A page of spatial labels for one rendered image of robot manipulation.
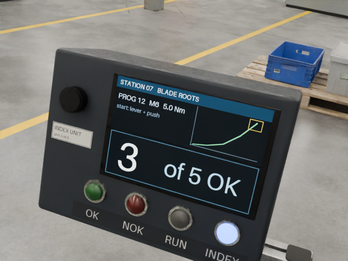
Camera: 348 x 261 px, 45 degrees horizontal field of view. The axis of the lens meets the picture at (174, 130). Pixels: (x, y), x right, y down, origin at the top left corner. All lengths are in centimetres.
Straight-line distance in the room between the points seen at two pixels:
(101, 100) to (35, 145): 236
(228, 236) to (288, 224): 191
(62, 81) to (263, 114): 22
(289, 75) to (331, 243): 189
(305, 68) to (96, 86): 338
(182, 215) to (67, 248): 162
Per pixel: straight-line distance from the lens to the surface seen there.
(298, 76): 380
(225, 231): 42
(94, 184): 46
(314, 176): 280
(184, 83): 41
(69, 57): 46
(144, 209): 45
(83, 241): 206
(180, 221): 43
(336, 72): 375
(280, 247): 53
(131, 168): 44
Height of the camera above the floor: 139
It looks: 28 degrees down
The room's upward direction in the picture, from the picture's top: 6 degrees clockwise
